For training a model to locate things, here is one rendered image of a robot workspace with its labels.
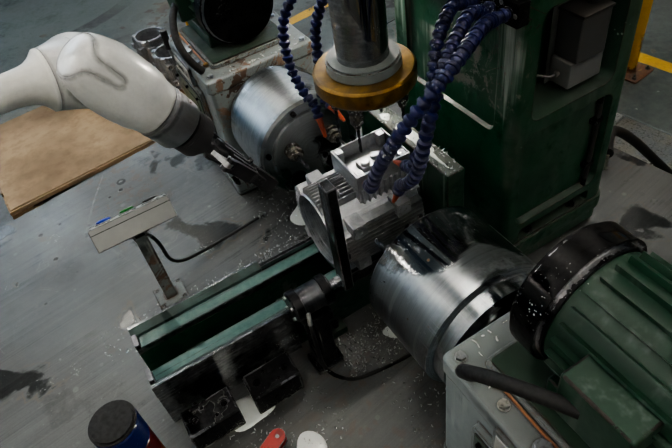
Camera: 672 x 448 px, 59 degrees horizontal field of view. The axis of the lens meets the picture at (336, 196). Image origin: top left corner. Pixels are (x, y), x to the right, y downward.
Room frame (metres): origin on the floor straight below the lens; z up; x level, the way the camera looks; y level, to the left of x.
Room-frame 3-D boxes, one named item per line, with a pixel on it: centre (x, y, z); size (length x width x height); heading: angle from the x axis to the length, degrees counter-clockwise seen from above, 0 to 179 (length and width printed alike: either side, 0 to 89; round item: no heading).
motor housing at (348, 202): (0.87, -0.04, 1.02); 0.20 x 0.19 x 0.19; 113
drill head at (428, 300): (0.57, -0.18, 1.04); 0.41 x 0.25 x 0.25; 24
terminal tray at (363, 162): (0.88, -0.08, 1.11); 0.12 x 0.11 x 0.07; 113
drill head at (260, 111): (1.19, 0.09, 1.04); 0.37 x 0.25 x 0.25; 24
